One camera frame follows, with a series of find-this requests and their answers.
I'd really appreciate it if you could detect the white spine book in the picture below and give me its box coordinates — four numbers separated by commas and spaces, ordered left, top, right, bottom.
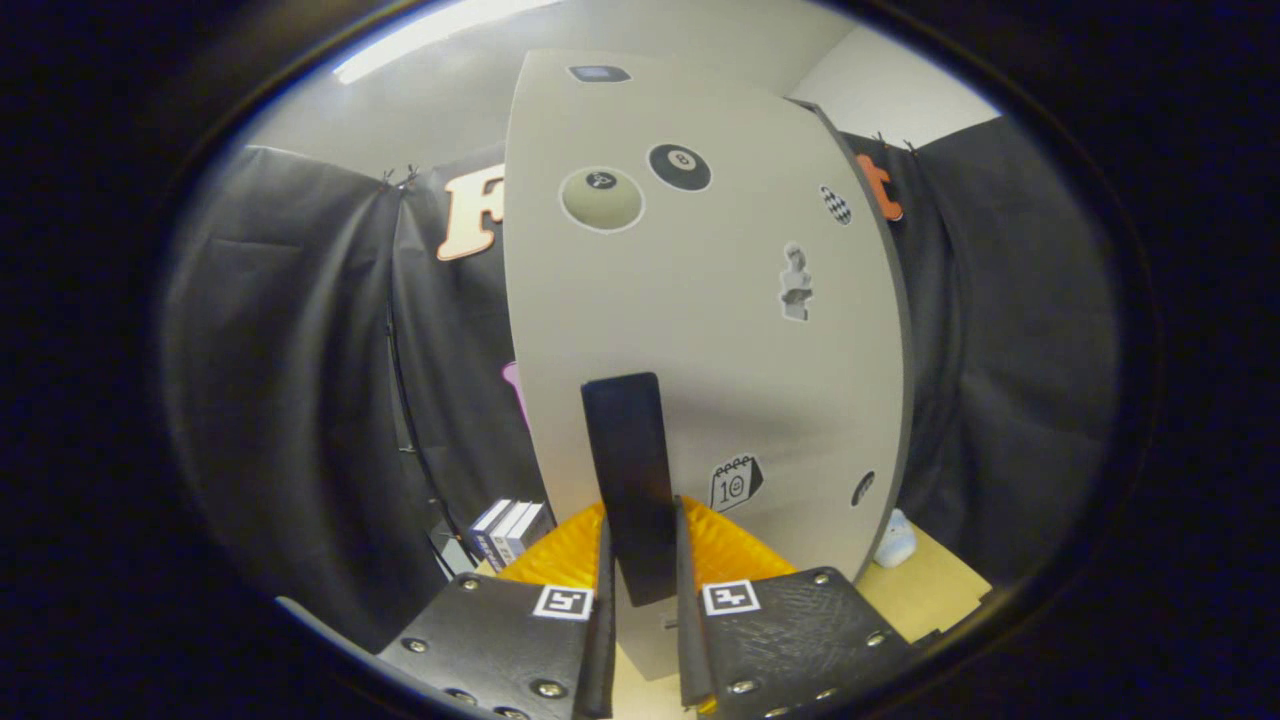
490, 500, 536, 566

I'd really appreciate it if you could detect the black backdrop cloth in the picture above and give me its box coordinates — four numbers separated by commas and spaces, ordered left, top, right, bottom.
160, 115, 1121, 651

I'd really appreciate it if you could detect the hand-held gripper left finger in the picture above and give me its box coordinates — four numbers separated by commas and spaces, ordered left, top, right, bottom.
378, 502, 617, 720

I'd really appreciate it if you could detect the black door handle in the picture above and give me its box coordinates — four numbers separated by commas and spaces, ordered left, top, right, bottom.
581, 372, 681, 608

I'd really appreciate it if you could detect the white cabinet door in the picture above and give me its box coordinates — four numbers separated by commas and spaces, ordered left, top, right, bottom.
503, 48, 913, 681

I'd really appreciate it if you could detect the dark grey cabinet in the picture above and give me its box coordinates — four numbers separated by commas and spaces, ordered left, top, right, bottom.
790, 95, 916, 591

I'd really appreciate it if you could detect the pale blue plush toy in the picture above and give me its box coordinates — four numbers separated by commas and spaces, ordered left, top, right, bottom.
873, 508, 918, 569

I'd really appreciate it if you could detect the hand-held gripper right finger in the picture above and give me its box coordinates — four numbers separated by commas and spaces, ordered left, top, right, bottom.
676, 497, 916, 720

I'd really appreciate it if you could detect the dark blue book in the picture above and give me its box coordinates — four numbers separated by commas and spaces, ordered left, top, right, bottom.
465, 498, 516, 563

